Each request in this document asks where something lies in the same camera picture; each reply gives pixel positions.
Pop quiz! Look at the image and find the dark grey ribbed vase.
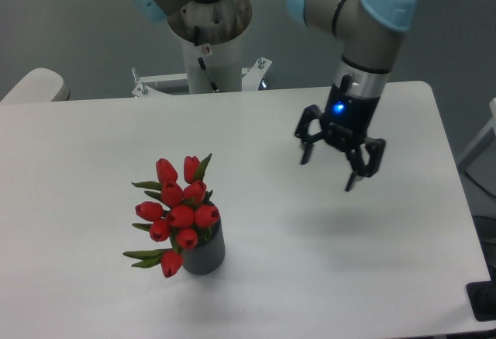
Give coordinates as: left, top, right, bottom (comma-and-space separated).
182, 220, 226, 275

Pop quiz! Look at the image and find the white furniture at right edge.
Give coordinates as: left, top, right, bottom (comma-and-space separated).
456, 99, 495, 199

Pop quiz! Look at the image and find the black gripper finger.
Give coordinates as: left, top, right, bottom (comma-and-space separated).
294, 105, 329, 165
343, 137, 387, 193

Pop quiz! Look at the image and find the white pedestal base frame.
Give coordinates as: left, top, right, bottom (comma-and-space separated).
132, 57, 273, 98

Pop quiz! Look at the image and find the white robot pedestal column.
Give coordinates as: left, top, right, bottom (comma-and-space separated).
167, 0, 253, 95

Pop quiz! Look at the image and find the black clamp at table edge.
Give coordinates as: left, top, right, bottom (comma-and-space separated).
466, 281, 495, 322

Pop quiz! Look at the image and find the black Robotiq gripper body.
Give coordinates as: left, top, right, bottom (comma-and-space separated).
320, 74, 381, 152

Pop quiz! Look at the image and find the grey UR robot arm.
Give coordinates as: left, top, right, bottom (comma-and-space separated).
132, 0, 417, 189

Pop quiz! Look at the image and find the white chair armrest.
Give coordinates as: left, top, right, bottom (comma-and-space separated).
1, 67, 71, 105

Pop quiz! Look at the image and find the black cable on pedestal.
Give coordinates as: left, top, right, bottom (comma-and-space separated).
197, 57, 221, 93

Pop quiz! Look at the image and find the red tulip bouquet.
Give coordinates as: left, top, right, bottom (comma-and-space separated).
123, 155, 221, 278

